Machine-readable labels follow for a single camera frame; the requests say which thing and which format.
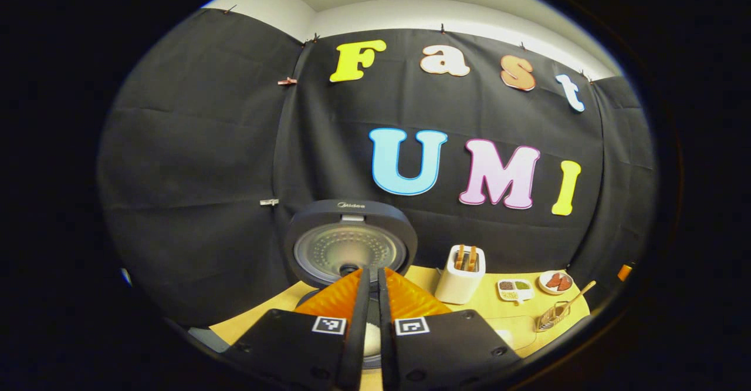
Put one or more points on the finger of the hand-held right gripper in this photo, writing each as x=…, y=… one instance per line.
x=624, y=272

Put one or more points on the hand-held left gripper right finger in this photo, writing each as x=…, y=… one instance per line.
x=386, y=344

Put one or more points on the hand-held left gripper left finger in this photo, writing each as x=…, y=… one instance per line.
x=357, y=344

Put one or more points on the wooden spoon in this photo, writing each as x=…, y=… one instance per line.
x=572, y=300

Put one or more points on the dark grey rice cooker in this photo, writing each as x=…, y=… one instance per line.
x=349, y=247

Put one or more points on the red meat piece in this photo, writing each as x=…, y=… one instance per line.
x=553, y=280
x=564, y=284

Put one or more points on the white round plate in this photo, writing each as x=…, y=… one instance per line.
x=544, y=288

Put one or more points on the white toaster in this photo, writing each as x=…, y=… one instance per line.
x=457, y=285

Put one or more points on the white divided bean dish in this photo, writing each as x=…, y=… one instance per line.
x=514, y=290

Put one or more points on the toasted bread slice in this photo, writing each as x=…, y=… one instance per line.
x=459, y=257
x=471, y=259

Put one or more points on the copper cloth clip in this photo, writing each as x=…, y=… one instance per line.
x=287, y=81

